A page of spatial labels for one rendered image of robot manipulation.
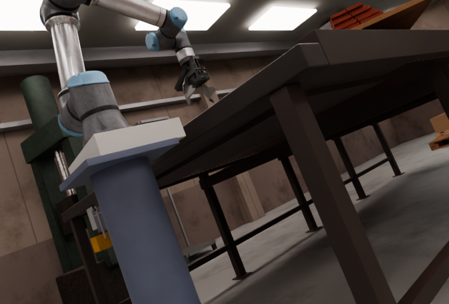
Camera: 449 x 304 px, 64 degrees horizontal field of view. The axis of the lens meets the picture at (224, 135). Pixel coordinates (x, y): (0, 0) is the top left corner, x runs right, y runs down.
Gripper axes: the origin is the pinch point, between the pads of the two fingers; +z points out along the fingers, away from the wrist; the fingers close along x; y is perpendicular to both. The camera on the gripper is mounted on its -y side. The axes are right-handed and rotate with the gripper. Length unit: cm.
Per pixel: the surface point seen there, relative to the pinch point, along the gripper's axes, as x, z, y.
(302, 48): -38, 15, 70
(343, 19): 50, -13, 52
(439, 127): 687, 80, -75
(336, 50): -25, 16, 72
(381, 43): 0, 15, 75
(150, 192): -52, 30, 20
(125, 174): -58, 23, 19
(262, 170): 435, 31, -321
